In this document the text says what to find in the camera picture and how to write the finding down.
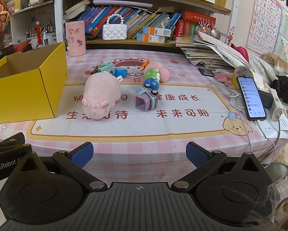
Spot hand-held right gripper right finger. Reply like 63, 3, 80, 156
171, 142, 274, 192

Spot blue chart wall poster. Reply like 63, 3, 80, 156
273, 7, 288, 63

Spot thick cream-edged book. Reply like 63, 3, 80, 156
63, 11, 87, 21
65, 0, 91, 15

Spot blue and green toy car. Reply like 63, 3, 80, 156
143, 68, 162, 90

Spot orange and blue carton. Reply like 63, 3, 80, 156
142, 26, 172, 37
136, 33, 171, 43

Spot row of colourful books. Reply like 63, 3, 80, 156
77, 4, 183, 40

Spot teal toy keychain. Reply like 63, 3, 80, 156
90, 62, 115, 75

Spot white pen cup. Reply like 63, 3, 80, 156
45, 28, 56, 46

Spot white quilted pearl handbag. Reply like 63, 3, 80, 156
102, 14, 128, 41

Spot pink pig plush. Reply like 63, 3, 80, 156
81, 73, 122, 121

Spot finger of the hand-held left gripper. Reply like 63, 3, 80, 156
0, 132, 26, 154

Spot black bag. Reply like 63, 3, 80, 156
270, 75, 288, 104

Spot orange hair claw clip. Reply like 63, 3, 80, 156
139, 58, 151, 72

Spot red cloth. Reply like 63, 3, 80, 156
230, 43, 251, 62

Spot yellow tape roll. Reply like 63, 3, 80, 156
233, 65, 253, 87

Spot red dictionaries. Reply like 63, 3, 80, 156
175, 11, 217, 38

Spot white power strip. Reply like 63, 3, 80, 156
269, 89, 288, 122

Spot dried flower ornament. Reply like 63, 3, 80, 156
195, 20, 222, 39

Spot small black box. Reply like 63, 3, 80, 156
258, 90, 275, 109

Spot black smartphone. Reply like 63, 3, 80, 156
236, 76, 267, 122

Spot white shelf unit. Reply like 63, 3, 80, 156
10, 1, 63, 47

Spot dark phone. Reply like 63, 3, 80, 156
198, 68, 216, 78

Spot grey checked blanket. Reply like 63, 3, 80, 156
248, 54, 280, 83

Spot pile of papers and booklets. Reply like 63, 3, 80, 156
176, 31, 251, 71

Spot white charging cable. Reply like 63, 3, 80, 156
208, 83, 283, 164

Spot pink alphabet wall poster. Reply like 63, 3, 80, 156
246, 0, 283, 55

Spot orange and white cat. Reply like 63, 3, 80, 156
263, 52, 288, 74

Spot pink plush toy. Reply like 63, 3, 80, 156
144, 61, 171, 82

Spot white rolled paper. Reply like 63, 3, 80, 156
93, 0, 154, 8

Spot white paper sheet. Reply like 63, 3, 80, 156
254, 113, 288, 139

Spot white falling object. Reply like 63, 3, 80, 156
134, 85, 159, 112

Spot red and white pen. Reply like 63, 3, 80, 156
36, 20, 43, 46

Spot yellow cardboard box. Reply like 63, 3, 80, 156
0, 42, 69, 125

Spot pink patterned box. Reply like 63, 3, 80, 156
65, 21, 87, 57

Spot pink checked table mat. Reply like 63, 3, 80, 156
0, 49, 288, 181

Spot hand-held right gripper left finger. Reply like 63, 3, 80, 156
4, 142, 109, 192

